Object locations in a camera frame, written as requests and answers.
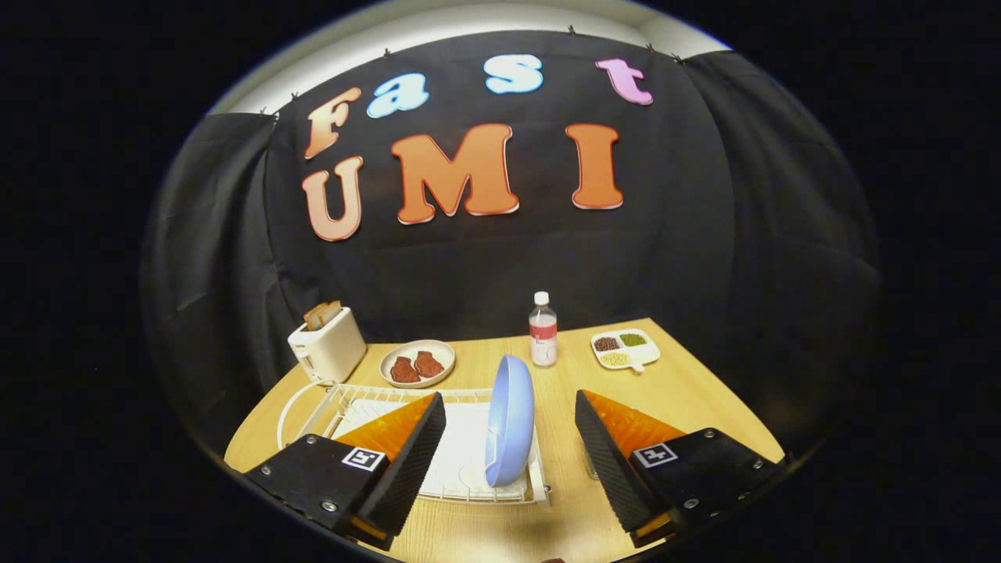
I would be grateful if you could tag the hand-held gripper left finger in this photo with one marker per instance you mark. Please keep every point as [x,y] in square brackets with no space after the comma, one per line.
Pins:
[407,469]

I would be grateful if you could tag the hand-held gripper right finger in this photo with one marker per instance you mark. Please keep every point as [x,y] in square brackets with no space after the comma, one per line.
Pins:
[614,469]

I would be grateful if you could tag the light blue plate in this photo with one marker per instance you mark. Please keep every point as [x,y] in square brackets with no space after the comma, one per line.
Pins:
[508,422]

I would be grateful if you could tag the white divided dish with beans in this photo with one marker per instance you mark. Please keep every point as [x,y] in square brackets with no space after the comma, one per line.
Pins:
[626,349]

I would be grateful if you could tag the beige plate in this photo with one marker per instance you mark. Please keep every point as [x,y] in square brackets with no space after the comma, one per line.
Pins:
[438,349]

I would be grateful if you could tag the red meat piece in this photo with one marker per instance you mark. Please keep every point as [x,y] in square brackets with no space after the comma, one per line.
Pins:
[403,371]
[428,364]

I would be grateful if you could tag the white toaster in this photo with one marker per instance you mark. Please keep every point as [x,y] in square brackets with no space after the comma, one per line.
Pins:
[328,353]

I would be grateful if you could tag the clear red label water bottle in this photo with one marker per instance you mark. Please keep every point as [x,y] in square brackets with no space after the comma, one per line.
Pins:
[543,340]

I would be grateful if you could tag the brown toast slice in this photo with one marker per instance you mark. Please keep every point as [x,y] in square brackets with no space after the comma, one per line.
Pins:
[314,317]
[333,310]

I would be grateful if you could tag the black backdrop cloth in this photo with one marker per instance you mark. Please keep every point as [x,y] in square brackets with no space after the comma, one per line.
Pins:
[469,274]

